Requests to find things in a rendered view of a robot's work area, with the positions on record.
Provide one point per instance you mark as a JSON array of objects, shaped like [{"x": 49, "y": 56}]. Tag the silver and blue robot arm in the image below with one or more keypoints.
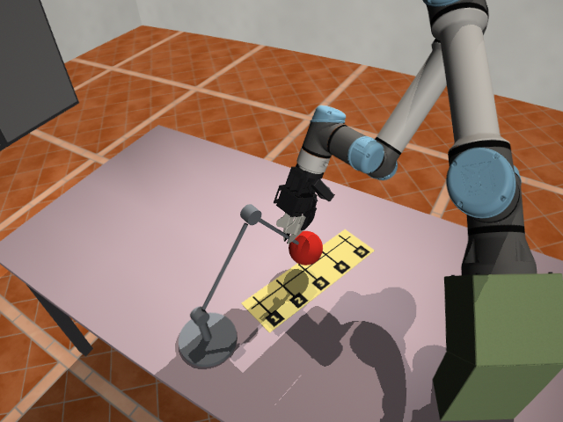
[{"x": 480, "y": 181}]

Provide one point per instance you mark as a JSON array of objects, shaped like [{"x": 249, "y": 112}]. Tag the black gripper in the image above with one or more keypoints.
[{"x": 298, "y": 200}]

